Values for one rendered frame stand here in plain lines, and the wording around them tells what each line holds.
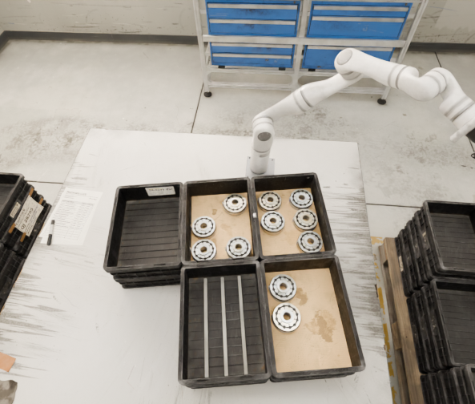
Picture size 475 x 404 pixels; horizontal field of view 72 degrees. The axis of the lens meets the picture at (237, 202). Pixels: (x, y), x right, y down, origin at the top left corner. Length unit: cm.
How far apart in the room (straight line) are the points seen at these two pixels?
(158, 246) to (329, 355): 79
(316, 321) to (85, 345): 92
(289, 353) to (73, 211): 124
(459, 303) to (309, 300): 97
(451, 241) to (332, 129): 147
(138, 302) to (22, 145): 231
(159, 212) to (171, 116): 178
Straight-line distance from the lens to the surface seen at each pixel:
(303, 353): 129
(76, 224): 181
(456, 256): 205
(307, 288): 135
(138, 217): 155
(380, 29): 306
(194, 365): 128
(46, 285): 172
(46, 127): 356
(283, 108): 139
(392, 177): 286
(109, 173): 193
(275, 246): 140
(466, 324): 206
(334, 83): 136
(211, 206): 150
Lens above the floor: 209
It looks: 57 degrees down
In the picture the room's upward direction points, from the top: 3 degrees counter-clockwise
